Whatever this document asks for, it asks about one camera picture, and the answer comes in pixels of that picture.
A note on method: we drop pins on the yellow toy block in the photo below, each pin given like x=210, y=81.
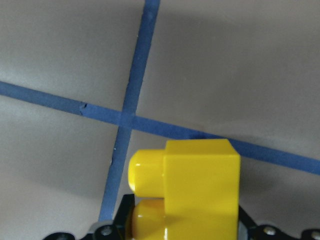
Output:
x=188, y=191

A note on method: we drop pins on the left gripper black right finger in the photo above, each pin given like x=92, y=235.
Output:
x=250, y=230

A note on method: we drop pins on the brown paper table cover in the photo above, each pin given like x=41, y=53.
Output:
x=84, y=84

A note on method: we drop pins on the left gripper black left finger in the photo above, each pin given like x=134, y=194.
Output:
x=120, y=228

